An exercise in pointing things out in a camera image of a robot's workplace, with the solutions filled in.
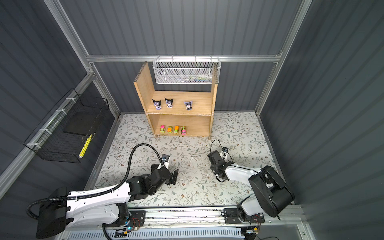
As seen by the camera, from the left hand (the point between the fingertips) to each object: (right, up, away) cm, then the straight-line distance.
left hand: (171, 168), depth 80 cm
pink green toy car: (-9, +21, +20) cm, 30 cm away
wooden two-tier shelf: (+3, +30, +4) cm, 30 cm away
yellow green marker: (-38, +13, -11) cm, 42 cm away
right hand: (+28, -1, +13) cm, 31 cm away
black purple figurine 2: (-2, +36, +3) cm, 36 cm away
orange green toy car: (-4, +21, +19) cm, 29 cm away
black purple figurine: (-8, +35, +1) cm, 36 cm away
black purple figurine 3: (+9, +34, +1) cm, 35 cm away
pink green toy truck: (+5, +19, +19) cm, 28 cm away
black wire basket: (-52, +18, -8) cm, 56 cm away
